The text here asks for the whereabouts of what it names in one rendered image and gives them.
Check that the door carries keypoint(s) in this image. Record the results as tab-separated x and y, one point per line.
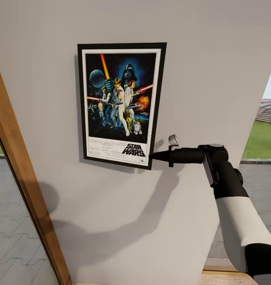
30	253

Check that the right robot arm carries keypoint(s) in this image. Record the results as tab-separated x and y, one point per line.
247	241

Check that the poster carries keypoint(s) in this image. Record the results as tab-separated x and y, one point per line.
120	86

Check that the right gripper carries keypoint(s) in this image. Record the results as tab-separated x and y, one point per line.
182	155

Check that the fixed window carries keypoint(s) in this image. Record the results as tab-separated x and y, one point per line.
255	167

